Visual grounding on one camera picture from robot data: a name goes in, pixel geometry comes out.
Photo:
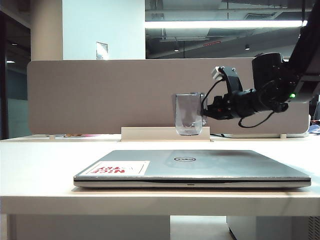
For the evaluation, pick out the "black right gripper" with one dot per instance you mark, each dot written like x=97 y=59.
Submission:
x=228 y=106

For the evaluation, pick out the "transparent grey faceted water cup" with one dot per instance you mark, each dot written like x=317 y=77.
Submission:
x=187 y=115

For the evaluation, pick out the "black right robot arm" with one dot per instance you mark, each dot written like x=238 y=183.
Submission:
x=270 y=82

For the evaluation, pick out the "closed silver laptop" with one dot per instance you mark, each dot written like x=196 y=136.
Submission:
x=250 y=166

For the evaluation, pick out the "round ceiling downlight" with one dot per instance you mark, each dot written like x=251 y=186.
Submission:
x=176 y=50
x=247 y=47

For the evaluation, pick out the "long ceiling light strip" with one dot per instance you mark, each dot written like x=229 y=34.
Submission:
x=225 y=24

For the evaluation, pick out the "blue cloth on far desk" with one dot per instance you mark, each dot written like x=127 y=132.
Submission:
x=315 y=130

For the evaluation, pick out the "white sticker with red letters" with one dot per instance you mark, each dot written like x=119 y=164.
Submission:
x=117 y=168

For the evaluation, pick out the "beige fabric desk divider panel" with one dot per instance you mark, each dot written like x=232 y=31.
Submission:
x=100 y=95

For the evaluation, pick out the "small poster on pillar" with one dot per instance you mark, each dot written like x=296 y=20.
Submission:
x=101 y=51

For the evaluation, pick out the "pink papers behind divider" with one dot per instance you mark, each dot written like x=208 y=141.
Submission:
x=82 y=135

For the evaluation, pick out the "white cabinet under desk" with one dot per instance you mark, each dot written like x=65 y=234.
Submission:
x=270 y=228

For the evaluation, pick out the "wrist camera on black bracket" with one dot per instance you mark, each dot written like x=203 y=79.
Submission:
x=233 y=80

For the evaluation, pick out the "white divider foot bracket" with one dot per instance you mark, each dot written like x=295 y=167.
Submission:
x=51 y=137
x=282 y=136

